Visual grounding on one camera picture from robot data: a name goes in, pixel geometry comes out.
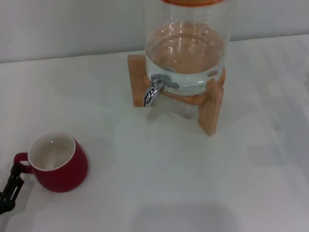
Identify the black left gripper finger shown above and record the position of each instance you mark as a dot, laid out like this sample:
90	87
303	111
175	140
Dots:
13	183

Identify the red ceramic cup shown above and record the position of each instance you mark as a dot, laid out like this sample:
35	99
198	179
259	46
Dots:
64	172

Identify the chrome faucet tap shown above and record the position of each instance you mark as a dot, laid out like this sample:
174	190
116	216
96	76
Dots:
150	93

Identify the wooden dispenser stand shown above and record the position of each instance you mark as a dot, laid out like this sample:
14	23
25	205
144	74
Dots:
212	113

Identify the glass water dispenser jar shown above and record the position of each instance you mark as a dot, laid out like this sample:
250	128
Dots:
186	48

